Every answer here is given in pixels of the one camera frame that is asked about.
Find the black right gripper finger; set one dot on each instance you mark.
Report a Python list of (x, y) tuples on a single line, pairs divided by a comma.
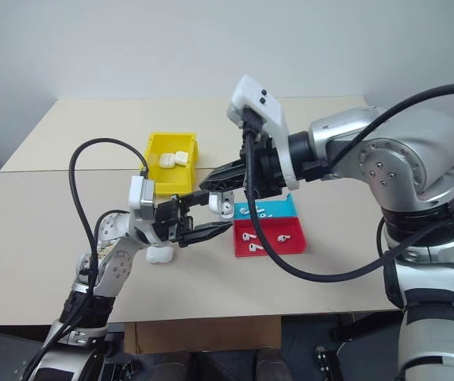
[(231, 168), (223, 184)]

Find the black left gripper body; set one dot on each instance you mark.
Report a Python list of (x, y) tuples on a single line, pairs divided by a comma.
[(169, 220)]

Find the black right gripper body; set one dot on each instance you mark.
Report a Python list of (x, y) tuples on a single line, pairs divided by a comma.
[(268, 170)]

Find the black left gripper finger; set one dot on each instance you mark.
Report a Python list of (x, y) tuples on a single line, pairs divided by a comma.
[(205, 233), (197, 199)]

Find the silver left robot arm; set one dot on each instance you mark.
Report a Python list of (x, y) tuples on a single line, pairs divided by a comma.
[(116, 262)]

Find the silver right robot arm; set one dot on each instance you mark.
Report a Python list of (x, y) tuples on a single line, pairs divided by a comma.
[(409, 158)]

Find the yellow plastic bin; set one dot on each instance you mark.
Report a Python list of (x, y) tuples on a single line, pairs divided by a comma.
[(171, 182)]

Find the brown cardboard box under table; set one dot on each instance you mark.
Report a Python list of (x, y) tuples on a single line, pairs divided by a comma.
[(203, 333)]

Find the blue plastic tray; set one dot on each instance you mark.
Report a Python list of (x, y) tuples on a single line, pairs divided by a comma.
[(278, 208)]

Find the red plastic tray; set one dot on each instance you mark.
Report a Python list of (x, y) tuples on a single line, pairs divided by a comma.
[(290, 250)]

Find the dark rounded shape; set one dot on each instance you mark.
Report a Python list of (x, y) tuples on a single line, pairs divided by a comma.
[(272, 365)]

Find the small black device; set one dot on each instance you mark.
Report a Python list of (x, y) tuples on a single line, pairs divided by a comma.
[(328, 363)]

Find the black table leg bar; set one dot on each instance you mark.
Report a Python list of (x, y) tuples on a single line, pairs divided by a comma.
[(366, 325)]

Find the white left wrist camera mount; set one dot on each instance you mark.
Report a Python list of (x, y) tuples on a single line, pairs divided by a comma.
[(135, 194)]

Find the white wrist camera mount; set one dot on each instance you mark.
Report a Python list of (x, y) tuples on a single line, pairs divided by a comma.
[(274, 115), (135, 194)]

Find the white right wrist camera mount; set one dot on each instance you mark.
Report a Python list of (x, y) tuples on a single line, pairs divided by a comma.
[(274, 115)]

